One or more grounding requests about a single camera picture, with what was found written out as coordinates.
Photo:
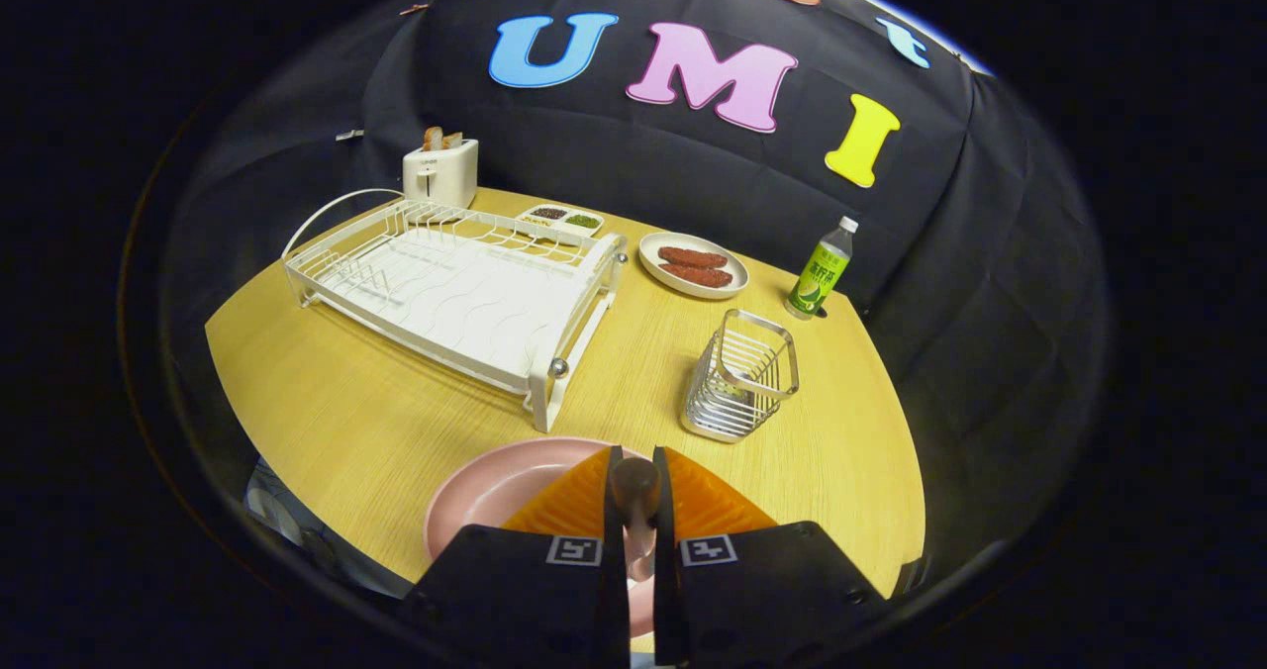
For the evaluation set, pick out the white toaster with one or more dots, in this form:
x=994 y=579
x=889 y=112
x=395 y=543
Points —
x=445 y=179

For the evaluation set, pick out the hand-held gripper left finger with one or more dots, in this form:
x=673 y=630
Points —
x=525 y=590

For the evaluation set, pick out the white plate with meat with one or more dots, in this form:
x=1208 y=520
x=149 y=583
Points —
x=653 y=253

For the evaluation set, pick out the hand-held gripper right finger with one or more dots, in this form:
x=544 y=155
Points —
x=762 y=585

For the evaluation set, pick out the black backdrop cloth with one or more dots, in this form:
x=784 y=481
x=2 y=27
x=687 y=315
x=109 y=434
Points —
x=643 y=154

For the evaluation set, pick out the metal spoon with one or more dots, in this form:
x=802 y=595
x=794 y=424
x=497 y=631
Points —
x=634 y=486

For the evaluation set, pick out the pink plate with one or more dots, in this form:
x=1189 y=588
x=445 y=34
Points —
x=490 y=491

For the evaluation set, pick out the green label plastic bottle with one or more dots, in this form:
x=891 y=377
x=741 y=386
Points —
x=820 y=273

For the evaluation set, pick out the white divided seed dish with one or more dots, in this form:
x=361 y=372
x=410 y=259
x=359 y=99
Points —
x=562 y=230

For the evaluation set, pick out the red meat piece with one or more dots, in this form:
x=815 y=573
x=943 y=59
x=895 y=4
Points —
x=693 y=256
x=698 y=275

